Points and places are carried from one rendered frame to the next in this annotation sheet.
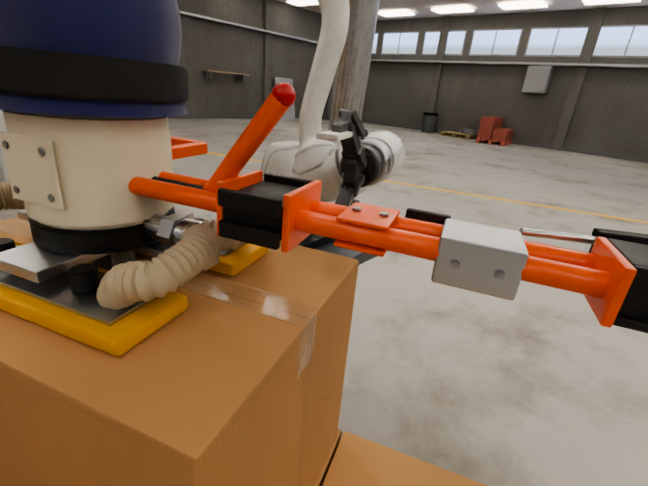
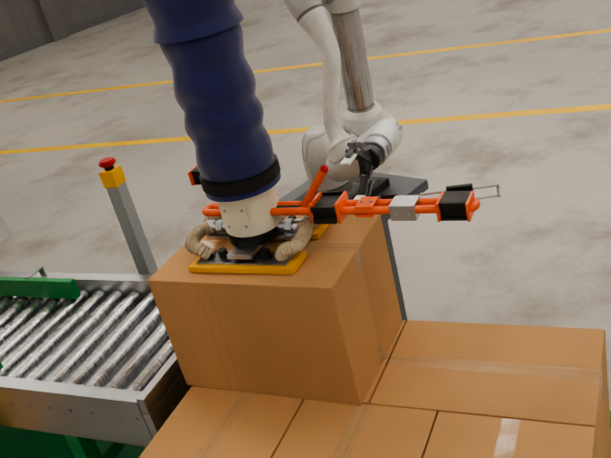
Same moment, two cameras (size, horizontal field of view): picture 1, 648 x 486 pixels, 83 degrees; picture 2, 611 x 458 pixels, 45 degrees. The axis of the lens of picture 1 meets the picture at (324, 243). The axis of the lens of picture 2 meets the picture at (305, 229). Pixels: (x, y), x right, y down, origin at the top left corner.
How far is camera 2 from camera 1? 1.62 m
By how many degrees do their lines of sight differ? 10
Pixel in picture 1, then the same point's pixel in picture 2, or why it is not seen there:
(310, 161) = (340, 154)
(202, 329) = (316, 261)
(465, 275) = (399, 216)
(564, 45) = not seen: outside the picture
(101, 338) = (285, 270)
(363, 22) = (350, 29)
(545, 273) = (420, 210)
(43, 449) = (275, 314)
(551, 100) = not seen: outside the picture
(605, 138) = not seen: outside the picture
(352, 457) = (413, 330)
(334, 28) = (331, 62)
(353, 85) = (356, 71)
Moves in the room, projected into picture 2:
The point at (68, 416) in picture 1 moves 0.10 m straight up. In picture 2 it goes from (285, 293) to (276, 262)
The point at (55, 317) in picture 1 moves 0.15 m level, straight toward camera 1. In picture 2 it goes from (265, 268) to (296, 284)
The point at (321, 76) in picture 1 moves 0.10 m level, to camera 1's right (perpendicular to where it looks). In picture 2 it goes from (331, 94) to (361, 87)
